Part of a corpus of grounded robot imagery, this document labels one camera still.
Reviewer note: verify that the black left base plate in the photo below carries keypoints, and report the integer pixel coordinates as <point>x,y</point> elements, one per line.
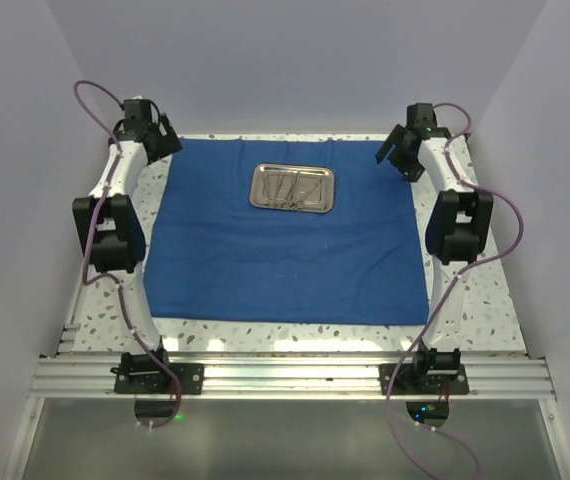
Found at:
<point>160,377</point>

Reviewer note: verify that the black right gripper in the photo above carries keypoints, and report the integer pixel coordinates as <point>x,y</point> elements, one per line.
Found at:
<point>410,171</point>

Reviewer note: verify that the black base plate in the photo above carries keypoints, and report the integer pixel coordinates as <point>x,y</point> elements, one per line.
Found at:
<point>409,382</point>
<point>160,377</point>

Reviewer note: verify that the aluminium front rail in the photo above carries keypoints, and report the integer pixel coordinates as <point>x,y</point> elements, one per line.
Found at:
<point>297,375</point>

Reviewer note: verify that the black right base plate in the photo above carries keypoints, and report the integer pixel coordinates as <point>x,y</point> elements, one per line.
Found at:
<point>409,382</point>

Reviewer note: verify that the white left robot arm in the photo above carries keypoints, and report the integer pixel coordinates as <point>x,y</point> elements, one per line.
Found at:
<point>110,233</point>

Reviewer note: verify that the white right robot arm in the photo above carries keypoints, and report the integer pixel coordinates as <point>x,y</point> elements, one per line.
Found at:
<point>456,234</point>

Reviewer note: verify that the blue surgical cloth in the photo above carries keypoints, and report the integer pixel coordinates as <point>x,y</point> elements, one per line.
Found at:
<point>214,256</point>

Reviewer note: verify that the steel instrument tray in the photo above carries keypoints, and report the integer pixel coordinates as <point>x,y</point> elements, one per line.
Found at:
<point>296,188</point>

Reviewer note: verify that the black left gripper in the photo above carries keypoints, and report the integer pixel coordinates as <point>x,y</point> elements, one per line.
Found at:
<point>169,142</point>

